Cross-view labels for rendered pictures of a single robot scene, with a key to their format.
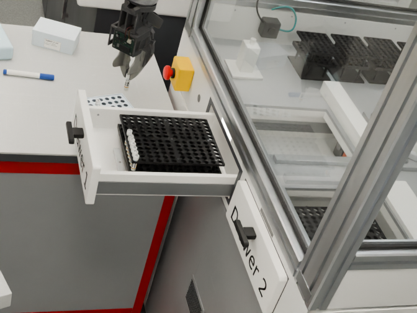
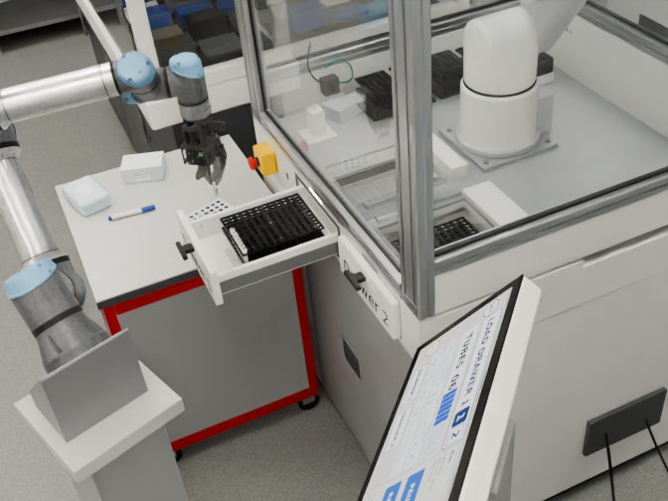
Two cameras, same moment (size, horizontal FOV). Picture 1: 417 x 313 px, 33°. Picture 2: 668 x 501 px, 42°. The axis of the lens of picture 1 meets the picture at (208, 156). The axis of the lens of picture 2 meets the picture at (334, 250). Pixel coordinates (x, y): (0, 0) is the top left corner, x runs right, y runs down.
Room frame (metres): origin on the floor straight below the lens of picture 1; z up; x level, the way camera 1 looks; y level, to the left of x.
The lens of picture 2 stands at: (-0.42, -0.21, 2.20)
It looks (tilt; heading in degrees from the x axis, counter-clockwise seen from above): 38 degrees down; 5
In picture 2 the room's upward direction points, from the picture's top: 6 degrees counter-clockwise
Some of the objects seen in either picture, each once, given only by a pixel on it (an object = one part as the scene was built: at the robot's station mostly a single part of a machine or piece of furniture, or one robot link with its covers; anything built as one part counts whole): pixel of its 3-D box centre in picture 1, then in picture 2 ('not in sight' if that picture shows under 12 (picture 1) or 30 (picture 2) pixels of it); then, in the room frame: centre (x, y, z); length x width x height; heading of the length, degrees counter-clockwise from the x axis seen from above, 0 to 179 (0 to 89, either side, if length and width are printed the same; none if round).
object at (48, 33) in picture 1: (56, 36); (143, 167); (1.83, 0.55, 0.79); 0.13 x 0.09 x 0.05; 96
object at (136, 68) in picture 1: (134, 67); (215, 173); (1.42, 0.23, 1.01); 0.06 x 0.03 x 0.09; 163
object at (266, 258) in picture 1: (254, 243); (368, 284); (1.11, -0.15, 0.87); 0.29 x 0.02 x 0.11; 25
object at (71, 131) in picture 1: (75, 132); (186, 249); (1.25, 0.30, 0.91); 0.07 x 0.04 x 0.01; 25
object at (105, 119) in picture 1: (172, 151); (275, 233); (1.35, 0.09, 0.86); 0.40 x 0.26 x 0.06; 115
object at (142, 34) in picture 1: (134, 24); (200, 138); (1.42, 0.25, 1.12); 0.09 x 0.08 x 0.12; 163
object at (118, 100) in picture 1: (107, 110); (211, 217); (1.55, 0.30, 0.78); 0.12 x 0.08 x 0.04; 134
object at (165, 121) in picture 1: (169, 149); (272, 232); (1.35, 0.10, 0.87); 0.22 x 0.18 x 0.06; 115
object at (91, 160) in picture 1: (85, 144); (199, 255); (1.26, 0.28, 0.87); 0.29 x 0.02 x 0.11; 25
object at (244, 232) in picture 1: (246, 233); (357, 278); (1.10, -0.12, 0.91); 0.07 x 0.04 x 0.01; 25
